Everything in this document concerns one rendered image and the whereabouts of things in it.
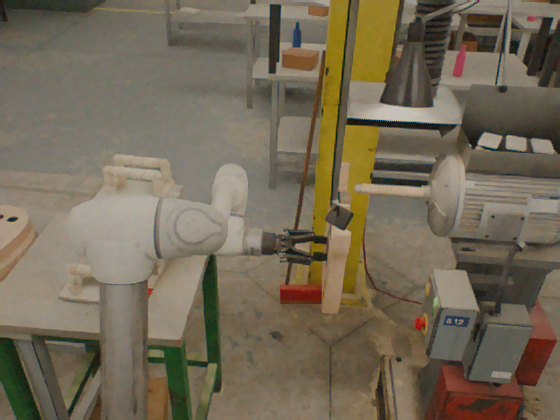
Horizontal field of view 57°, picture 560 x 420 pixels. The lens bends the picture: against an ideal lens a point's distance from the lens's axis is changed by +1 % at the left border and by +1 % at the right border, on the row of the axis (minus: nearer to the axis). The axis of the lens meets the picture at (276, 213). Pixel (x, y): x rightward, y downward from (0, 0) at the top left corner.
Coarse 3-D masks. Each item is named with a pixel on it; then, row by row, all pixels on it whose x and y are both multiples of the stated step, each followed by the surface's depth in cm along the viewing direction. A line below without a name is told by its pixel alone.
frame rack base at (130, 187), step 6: (126, 180) 186; (132, 180) 186; (120, 186) 182; (126, 186) 182; (132, 186) 182; (138, 186) 183; (144, 186) 183; (150, 186) 183; (174, 186) 183; (180, 186) 183; (102, 192) 179; (120, 192) 179; (126, 192) 179; (132, 192) 179; (138, 192) 179; (144, 192) 179; (150, 192) 180; (180, 192) 181; (96, 198) 176; (174, 198) 177; (180, 198) 182
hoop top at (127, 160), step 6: (114, 156) 178; (120, 156) 178; (126, 156) 178; (132, 156) 178; (138, 156) 178; (120, 162) 178; (126, 162) 178; (132, 162) 177; (138, 162) 177; (144, 162) 177; (150, 162) 176; (156, 162) 176; (162, 162) 176; (168, 162) 177
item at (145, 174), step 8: (104, 168) 171; (112, 168) 171; (120, 168) 171; (128, 168) 171; (136, 168) 171; (120, 176) 172; (128, 176) 171; (136, 176) 170; (144, 176) 170; (152, 176) 169; (160, 176) 170
